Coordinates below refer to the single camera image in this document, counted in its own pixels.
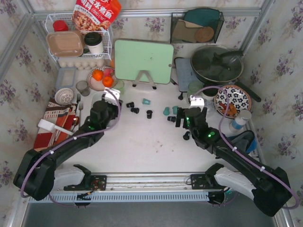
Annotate floral patterned plate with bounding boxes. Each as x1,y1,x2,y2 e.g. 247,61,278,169
214,85,252,119

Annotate green glass cup right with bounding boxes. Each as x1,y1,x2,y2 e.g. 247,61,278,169
187,81,204,98

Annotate dark fork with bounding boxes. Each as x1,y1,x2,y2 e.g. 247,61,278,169
76,93,81,110

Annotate orange tangerine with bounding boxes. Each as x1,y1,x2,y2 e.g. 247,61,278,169
92,69,104,81
102,76,114,87

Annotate white cup black lid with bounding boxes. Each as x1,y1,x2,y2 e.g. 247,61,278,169
84,32,104,54

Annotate orange tangerine right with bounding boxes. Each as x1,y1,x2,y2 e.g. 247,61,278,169
102,76,114,87

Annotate pink fruit plate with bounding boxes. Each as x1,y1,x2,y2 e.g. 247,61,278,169
86,66,118,91

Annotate green cutting board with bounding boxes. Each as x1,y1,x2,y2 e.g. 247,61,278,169
114,40,174,84

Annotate white spatula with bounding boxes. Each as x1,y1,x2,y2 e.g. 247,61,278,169
38,119,73,135

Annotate white wire rack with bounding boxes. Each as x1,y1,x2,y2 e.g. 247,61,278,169
45,13,113,61

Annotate beige food container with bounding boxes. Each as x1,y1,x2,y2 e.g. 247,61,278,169
46,31,85,57

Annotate purple cable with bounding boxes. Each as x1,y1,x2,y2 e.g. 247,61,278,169
190,85,299,209
20,88,123,209

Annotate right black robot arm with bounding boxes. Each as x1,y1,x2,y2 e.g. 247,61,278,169
176,106,292,217

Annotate grey glass cup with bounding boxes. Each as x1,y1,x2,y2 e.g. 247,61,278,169
76,80,90,96

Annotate metal cutting board stand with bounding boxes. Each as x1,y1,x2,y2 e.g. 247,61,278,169
132,70,157,90

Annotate black frying pan with lid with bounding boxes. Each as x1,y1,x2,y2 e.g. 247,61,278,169
190,45,261,103

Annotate silver fork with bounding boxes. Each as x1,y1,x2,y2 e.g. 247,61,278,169
78,101,84,127

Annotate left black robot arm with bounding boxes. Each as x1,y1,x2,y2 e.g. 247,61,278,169
13,88,122,201

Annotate cork round coaster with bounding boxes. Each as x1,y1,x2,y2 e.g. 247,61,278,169
195,26,214,43

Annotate orange tangerine left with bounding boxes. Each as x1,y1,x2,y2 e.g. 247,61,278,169
92,69,104,81

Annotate black lidded jar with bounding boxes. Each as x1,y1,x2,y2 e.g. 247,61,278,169
201,88,218,102

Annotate white salt bottle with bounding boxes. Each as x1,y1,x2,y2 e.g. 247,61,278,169
229,110,251,132

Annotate black coffee capsule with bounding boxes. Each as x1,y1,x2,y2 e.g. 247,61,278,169
183,131,190,140
131,107,140,114
146,110,153,119
126,102,134,108
167,116,176,122

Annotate clear blue-rimmed container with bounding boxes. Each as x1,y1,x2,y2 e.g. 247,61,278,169
55,67,76,90

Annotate green glass cup left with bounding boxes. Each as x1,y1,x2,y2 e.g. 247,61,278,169
113,79,125,95

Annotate white storage basket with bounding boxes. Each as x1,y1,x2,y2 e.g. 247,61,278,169
90,91,117,115

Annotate green glass cup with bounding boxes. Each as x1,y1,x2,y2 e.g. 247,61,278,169
113,79,125,95
187,81,204,98

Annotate egg carton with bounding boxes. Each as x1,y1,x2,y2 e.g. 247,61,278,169
58,58,107,70

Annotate blue grey cloth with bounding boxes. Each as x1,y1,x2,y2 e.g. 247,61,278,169
228,130,257,154

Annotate white lattice bowl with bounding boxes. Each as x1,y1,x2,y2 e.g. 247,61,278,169
54,88,74,105

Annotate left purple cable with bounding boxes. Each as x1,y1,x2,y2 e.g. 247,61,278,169
20,88,123,209

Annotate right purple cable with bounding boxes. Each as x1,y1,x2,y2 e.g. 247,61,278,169
190,85,299,209

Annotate clear plastic bottle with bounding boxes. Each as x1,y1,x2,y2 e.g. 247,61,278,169
205,100,216,118

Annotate teal coffee capsule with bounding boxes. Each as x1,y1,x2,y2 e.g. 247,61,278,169
142,98,151,105
172,106,178,114
163,106,170,116

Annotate black mesh organizer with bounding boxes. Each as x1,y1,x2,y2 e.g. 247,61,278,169
170,11,224,44

